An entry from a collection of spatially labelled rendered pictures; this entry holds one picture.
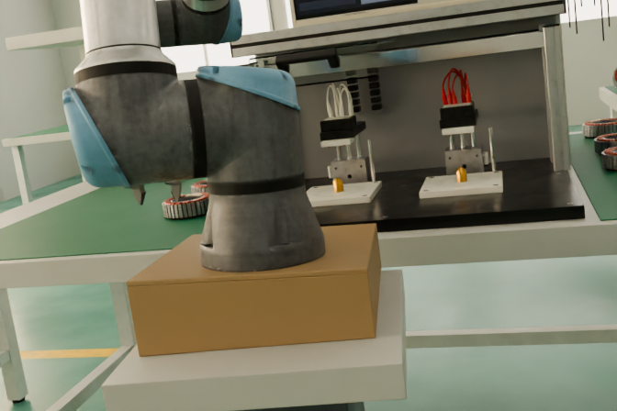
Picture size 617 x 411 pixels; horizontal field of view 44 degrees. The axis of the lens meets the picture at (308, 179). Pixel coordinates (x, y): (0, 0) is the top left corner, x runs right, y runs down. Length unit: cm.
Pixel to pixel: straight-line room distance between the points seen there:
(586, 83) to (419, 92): 625
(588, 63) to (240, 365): 723
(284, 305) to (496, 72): 99
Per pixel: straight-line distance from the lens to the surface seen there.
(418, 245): 126
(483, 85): 172
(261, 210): 86
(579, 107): 794
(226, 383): 82
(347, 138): 155
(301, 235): 88
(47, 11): 916
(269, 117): 86
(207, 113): 85
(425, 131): 173
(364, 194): 146
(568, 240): 125
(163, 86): 87
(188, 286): 87
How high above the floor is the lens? 107
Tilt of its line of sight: 10 degrees down
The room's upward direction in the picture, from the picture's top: 8 degrees counter-clockwise
